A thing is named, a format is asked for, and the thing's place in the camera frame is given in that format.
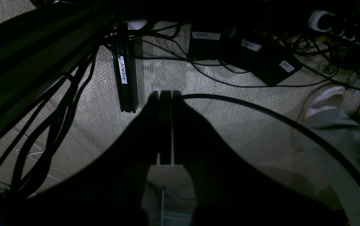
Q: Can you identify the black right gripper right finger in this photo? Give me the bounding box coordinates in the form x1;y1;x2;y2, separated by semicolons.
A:
174;91;344;226

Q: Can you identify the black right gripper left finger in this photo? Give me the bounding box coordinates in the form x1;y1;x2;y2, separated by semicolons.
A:
35;91;159;226

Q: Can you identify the black labelled power adapter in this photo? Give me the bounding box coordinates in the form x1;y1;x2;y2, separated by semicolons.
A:
188;30;302;86

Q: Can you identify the white sneaker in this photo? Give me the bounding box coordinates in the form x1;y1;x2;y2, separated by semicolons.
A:
297;83;346;123

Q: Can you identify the thick black cable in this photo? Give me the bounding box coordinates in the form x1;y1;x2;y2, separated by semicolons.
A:
182;94;360;226

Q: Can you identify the white power strip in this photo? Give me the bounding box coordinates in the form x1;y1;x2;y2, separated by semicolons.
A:
308;10;360;45

